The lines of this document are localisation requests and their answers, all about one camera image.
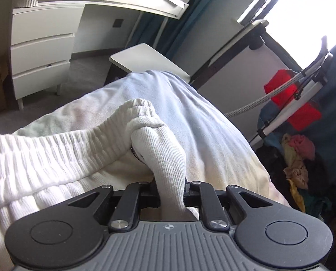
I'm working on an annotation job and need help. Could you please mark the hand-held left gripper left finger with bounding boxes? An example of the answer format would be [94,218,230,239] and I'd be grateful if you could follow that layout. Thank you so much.
[68,182,161,230]

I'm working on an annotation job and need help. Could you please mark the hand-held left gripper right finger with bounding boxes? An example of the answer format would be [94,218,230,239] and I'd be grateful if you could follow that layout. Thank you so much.
[184,181,273,230]

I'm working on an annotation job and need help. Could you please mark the white sweatpants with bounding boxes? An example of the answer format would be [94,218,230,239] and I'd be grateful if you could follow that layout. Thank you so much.
[0,99,200,222]

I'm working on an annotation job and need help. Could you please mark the pile of clothes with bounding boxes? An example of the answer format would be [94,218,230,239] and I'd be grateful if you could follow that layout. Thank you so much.
[258,134,336,222]

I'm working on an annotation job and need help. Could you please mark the pink and white bed blanket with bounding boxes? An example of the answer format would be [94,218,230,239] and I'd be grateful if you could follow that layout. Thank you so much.
[16,70,290,205]

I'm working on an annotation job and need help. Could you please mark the garment steamer stand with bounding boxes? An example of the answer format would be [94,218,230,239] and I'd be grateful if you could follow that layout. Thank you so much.
[224,35,334,145]

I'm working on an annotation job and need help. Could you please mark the red garment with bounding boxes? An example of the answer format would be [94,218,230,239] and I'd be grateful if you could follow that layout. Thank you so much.
[264,69,322,132]

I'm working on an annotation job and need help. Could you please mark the white stool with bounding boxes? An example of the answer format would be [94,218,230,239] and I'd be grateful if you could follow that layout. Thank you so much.
[109,43,191,84]

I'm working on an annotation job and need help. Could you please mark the black framed folding board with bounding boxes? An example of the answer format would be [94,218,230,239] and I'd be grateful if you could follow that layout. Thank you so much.
[190,19,270,89]

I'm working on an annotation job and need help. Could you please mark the white drawer unit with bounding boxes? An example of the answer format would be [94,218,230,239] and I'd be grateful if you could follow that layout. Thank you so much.
[9,4,86,110]

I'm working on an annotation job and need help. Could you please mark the window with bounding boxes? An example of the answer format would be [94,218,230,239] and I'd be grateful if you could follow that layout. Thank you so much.
[238,0,336,72]

